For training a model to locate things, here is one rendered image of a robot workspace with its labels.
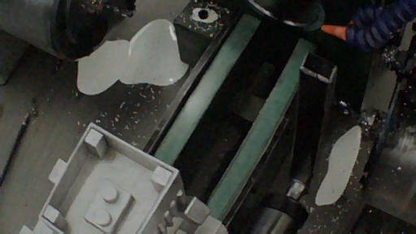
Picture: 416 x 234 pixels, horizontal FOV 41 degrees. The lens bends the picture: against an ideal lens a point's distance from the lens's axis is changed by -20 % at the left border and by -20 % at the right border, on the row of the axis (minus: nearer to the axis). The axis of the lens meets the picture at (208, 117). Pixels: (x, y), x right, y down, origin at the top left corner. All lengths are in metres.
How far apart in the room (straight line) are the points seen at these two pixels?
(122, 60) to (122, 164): 0.45
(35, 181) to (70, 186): 0.38
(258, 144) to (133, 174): 0.26
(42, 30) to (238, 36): 0.30
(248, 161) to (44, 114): 0.38
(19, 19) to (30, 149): 0.29
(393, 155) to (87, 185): 0.31
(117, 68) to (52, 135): 0.16
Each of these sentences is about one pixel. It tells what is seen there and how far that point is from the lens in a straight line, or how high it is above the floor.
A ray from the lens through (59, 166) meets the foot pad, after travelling 0.70.
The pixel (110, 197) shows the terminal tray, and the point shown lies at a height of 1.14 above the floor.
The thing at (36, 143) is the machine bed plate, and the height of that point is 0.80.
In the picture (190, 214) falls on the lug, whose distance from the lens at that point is 0.63.
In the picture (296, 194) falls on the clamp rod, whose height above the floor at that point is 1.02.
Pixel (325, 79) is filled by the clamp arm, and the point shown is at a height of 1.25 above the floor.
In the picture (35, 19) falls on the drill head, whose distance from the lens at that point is 0.81.
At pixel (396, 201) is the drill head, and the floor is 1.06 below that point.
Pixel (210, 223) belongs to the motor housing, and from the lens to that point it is 0.67.
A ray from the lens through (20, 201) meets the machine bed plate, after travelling 1.01.
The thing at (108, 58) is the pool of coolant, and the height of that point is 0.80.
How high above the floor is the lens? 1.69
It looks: 63 degrees down
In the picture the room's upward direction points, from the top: 9 degrees counter-clockwise
